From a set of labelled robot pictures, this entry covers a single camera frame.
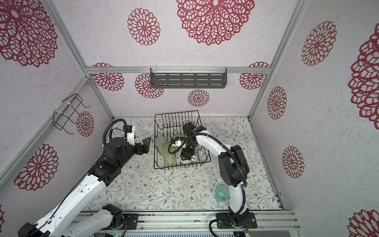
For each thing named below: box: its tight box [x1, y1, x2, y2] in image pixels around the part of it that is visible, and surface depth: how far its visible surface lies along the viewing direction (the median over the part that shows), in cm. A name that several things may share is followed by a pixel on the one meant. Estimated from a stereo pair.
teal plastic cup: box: [215, 183, 231, 202], surface depth 80 cm
